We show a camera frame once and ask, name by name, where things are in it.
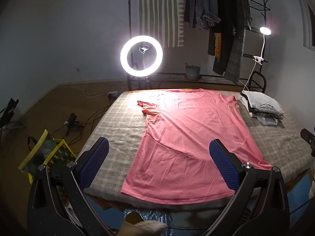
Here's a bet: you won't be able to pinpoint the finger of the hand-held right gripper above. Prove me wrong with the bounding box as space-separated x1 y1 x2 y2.
300 128 315 158

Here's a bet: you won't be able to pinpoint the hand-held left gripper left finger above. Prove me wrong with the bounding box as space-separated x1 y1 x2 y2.
27 137 116 236

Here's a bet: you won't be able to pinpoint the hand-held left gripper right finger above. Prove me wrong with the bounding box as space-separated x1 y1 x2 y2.
202 139 290 236

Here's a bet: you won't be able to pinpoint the pink t-shirt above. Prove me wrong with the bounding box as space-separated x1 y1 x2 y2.
120 88 273 205

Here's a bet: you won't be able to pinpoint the stack of folded clothes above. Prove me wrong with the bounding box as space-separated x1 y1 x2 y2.
238 90 285 126

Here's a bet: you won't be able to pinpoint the black metal clothes rack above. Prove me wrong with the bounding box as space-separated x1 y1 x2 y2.
127 0 271 94

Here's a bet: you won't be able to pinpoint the beige plaid blanket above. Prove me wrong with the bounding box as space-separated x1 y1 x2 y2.
78 90 315 210

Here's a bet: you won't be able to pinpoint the yellow shopping bag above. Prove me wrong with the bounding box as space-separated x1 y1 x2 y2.
18 129 77 185

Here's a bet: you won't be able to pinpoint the black metal chair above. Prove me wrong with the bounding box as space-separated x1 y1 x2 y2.
251 71 267 94

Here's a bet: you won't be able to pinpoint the clear plastic sheet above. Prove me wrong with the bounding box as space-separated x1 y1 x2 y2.
123 208 174 228

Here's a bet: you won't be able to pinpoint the tan furry object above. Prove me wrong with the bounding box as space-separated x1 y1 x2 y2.
118 220 168 236

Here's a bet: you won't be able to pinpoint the potted plant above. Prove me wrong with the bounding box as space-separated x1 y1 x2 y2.
184 62 201 80

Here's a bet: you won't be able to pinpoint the grey plaid coat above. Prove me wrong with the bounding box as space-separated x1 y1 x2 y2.
213 0 253 84

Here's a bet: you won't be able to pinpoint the white clip lamp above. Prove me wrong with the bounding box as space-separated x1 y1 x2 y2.
253 26 272 64

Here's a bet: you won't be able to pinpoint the yellow patterned garment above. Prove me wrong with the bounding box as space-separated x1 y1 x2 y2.
214 32 222 59

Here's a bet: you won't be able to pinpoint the dark hanging garment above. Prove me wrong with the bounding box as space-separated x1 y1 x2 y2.
207 31 216 56

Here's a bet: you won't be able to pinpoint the denim jacket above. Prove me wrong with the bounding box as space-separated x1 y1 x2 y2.
184 0 222 31

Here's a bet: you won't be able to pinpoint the black floor cable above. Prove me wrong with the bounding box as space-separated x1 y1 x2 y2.
66 98 114 145

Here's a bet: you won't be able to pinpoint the white floor cable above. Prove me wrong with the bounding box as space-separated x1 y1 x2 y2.
71 84 123 96

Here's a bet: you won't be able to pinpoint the white lamp cable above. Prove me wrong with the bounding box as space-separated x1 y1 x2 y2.
242 63 258 91

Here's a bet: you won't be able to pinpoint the white ring light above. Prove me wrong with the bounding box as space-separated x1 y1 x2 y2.
120 35 163 91

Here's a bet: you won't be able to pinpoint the striped wall hanging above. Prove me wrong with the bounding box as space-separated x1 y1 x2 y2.
136 0 185 48

